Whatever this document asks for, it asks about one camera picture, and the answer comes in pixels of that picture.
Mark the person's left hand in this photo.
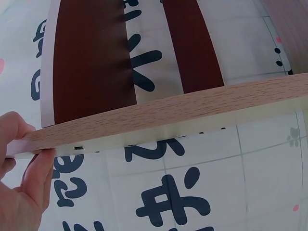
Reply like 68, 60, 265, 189
0, 111, 56, 231

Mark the long pale wood-grain board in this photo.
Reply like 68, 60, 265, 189
5, 73, 308, 159

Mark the wide dark brown panel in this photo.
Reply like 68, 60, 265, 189
40, 0, 138, 128

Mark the narrow dark brown panel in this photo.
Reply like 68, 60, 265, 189
162, 0, 225, 94

